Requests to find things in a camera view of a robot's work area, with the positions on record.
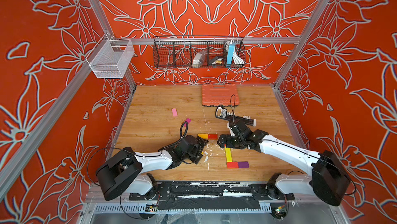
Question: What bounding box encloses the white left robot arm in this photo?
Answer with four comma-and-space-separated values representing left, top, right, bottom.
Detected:
96, 135, 209, 201

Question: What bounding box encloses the light pink block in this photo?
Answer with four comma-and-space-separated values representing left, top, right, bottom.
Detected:
172, 108, 178, 117

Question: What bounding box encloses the silver packet in basket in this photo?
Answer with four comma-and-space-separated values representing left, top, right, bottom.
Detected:
192, 51, 206, 68

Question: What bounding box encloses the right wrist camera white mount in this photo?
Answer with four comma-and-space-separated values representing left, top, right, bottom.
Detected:
227, 119, 252, 138

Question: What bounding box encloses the black wire wall basket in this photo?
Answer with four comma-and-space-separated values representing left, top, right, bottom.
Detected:
153, 35, 246, 69

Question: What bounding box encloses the lime yellow long block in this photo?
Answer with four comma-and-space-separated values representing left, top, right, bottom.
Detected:
225, 147, 233, 163

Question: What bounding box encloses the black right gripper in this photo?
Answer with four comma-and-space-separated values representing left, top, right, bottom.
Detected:
214, 134, 245, 151

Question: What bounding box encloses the aluminium frame post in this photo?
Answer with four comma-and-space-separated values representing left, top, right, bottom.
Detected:
88, 0, 114, 40

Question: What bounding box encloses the small red block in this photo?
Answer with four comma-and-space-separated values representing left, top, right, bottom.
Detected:
207, 134, 218, 140

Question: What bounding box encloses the orange plastic tool case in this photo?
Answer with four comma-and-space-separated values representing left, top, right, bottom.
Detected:
202, 84, 240, 107

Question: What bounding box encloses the dark purple block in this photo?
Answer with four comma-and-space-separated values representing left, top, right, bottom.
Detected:
237, 162, 250, 168

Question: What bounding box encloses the orange block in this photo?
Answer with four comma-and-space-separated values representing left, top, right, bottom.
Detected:
197, 134, 208, 139

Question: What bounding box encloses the long red block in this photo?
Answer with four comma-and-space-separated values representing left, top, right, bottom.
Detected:
226, 162, 239, 169

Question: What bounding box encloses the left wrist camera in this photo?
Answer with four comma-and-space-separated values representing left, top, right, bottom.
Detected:
175, 135, 197, 161

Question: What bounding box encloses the white wire basket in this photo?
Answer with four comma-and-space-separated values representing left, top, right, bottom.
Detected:
87, 40, 135, 79

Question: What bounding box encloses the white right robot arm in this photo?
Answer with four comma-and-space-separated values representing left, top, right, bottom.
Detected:
217, 130, 352, 206

